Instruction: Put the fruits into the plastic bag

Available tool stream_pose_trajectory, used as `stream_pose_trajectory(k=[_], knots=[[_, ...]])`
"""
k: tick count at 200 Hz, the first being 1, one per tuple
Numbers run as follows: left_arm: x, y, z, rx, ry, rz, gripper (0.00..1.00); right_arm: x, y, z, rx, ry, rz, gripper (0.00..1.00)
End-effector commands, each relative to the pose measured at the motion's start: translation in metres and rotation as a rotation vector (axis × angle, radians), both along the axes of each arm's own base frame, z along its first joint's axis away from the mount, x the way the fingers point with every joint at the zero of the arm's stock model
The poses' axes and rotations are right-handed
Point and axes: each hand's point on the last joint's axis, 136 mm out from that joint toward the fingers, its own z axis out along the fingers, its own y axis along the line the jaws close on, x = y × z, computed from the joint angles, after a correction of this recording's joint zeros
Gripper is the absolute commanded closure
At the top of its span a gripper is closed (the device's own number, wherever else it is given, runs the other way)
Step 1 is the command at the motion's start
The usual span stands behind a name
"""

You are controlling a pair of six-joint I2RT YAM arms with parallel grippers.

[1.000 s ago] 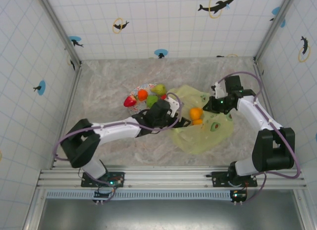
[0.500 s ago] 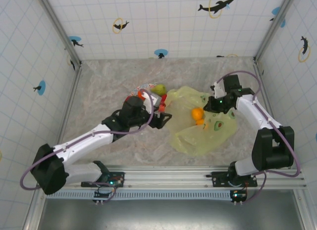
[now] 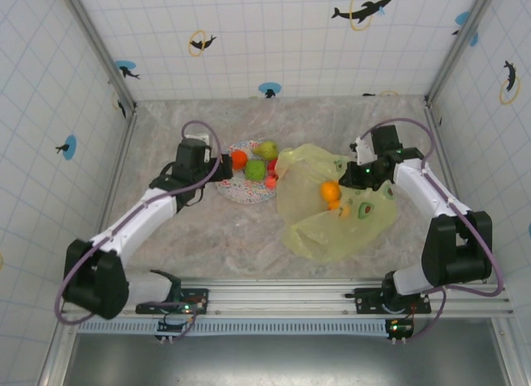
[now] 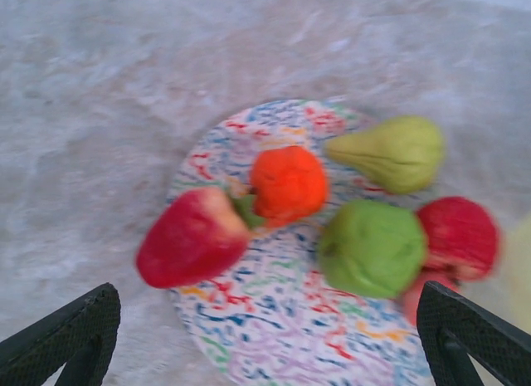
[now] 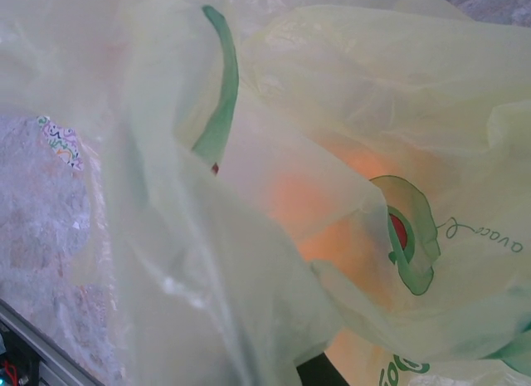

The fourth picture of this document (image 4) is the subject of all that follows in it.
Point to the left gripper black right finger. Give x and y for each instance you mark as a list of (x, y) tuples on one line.
[(469, 344)]

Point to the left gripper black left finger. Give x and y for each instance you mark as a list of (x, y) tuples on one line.
[(62, 344)]

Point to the yellow-green avocado print plastic bag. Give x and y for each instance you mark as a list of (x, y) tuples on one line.
[(518, 278)]

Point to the green apple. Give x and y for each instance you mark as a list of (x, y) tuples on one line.
[(371, 249)]

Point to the elongated red apple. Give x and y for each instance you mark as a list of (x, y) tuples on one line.
[(191, 240)]

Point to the orange tangerine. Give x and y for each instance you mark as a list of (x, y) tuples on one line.
[(288, 182)]

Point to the round red apple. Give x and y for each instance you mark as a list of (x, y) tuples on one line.
[(460, 236)]

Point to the colourful patterned plate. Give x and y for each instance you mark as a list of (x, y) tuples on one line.
[(282, 319)]

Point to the green pear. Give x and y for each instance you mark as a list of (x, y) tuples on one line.
[(394, 153)]

